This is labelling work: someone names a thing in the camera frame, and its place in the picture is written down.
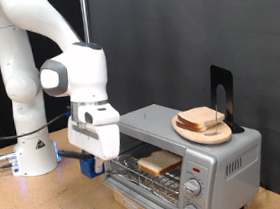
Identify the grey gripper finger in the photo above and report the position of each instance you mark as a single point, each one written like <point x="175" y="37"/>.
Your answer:
<point x="98" y="165"/>

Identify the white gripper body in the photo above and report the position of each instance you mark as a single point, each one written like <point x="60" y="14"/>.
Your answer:
<point x="97" y="142"/>

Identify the metal spatula with blue block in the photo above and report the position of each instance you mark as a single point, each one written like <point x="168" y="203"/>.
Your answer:
<point x="88" y="168"/>

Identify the white bread slice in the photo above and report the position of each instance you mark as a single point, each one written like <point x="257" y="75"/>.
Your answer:
<point x="200" y="116"/>
<point x="159" y="162"/>

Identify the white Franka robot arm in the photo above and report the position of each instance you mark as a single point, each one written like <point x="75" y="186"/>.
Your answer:
<point x="22" y="96"/>

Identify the red oven indicator light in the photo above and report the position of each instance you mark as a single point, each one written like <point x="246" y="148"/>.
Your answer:
<point x="195" y="170"/>

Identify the silver toaster oven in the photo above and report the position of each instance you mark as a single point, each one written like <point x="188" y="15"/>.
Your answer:
<point x="238" y="147"/>

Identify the round wooden board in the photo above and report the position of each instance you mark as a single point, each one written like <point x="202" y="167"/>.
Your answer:
<point x="204" y="138"/>

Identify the thin metal pin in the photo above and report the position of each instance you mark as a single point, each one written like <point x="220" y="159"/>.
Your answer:
<point x="216" y="123"/>

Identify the vertical metal pole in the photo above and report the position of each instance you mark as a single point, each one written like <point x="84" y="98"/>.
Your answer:
<point x="85" y="16"/>

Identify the black metal bookend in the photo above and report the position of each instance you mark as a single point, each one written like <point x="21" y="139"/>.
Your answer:
<point x="217" y="76"/>

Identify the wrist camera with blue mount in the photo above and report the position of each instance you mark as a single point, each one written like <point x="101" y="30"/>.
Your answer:
<point x="68" y="112"/>

